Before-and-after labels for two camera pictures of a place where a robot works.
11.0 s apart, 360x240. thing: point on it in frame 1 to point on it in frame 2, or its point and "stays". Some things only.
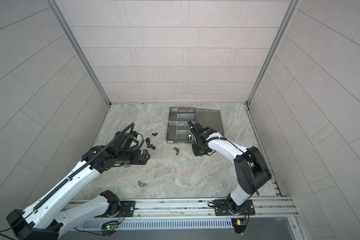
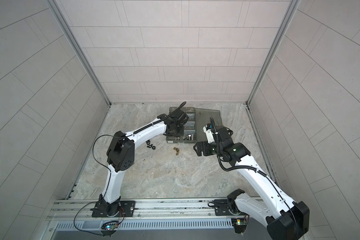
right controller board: (240, 225) stays
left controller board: (109, 228) stays
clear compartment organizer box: (179, 130) stays
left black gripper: (138, 160) to (181, 127)
